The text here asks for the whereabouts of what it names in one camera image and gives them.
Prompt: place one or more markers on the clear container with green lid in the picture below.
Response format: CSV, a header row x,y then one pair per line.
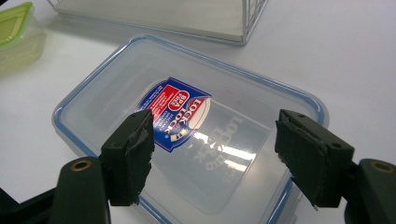
x,y
17,40

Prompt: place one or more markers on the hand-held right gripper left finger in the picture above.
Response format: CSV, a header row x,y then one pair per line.
x,y
124,161

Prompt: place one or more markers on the clear container with blue-rimmed lid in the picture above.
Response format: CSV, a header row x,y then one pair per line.
x,y
124,93

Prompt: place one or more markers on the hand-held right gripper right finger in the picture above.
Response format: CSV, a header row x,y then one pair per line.
x,y
311,155

